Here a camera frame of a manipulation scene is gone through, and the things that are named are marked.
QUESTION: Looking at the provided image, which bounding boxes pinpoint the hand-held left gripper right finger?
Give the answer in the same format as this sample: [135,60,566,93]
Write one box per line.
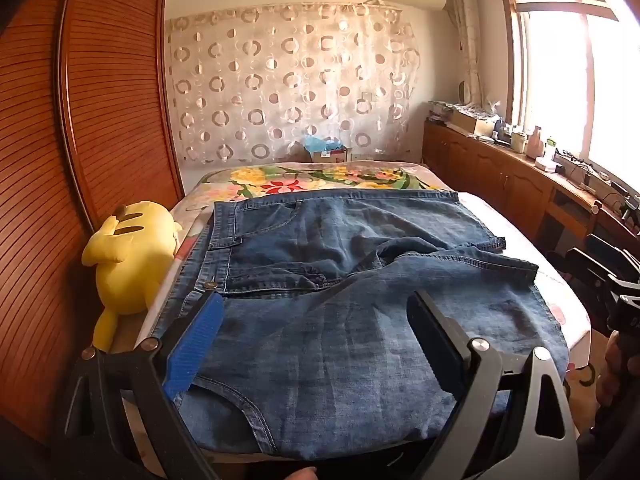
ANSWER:
[406,289,583,480]

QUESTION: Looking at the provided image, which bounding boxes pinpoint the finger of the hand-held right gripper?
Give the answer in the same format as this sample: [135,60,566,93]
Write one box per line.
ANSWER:
[585,233,640,273]
[564,249,621,291]

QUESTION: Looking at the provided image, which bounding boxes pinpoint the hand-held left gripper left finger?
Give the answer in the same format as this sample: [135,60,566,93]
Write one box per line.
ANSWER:
[52,290,226,480]

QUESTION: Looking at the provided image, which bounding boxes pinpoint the blue denim pants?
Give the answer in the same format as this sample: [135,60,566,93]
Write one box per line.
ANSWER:
[150,187,571,461]

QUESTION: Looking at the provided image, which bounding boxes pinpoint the person's right hand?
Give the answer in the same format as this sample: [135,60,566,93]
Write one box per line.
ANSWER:
[597,334,640,411]

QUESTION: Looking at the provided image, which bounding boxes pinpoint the strawberry print bed sheet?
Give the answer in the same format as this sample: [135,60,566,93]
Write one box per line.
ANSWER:
[135,190,593,461]

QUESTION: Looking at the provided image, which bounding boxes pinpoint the yellow plush toy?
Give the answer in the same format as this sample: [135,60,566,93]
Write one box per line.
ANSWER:
[81,201,183,353]

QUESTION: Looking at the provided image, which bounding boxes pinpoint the pale pink bottle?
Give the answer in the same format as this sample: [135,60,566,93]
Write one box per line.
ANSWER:
[527,125,547,159]

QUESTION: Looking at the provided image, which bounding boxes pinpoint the long wooden cabinet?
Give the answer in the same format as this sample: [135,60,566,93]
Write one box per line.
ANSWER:
[422,117,640,261]

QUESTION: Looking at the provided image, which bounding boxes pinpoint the wooden framed window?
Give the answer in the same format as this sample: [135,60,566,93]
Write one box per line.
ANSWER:
[497,0,640,181]

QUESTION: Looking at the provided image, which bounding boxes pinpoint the open cardboard box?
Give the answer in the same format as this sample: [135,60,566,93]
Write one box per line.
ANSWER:
[452,109,497,137]

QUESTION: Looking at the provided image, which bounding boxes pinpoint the floral blanket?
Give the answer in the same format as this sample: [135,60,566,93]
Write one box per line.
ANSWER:
[200,160,456,206]

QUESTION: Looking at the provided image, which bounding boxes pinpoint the small cardboard box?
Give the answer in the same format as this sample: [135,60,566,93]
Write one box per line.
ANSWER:
[312,147,352,164]

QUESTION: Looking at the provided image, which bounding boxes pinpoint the pile of printed packets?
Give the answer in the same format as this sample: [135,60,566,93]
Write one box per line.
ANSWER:
[427,100,481,122]

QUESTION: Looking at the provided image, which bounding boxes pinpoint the blue plastic bag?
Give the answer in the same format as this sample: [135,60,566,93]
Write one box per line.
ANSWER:
[302,135,346,153]

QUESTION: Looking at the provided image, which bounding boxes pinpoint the wooden slatted wardrobe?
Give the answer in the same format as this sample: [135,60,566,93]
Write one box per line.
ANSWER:
[0,0,187,461]

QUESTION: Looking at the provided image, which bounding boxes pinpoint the patterned window drape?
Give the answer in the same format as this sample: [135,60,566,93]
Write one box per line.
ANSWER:
[447,0,485,106]

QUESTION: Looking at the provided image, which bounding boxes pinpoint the circle patterned wall curtain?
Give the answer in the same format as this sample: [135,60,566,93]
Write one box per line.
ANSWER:
[165,2,421,166]

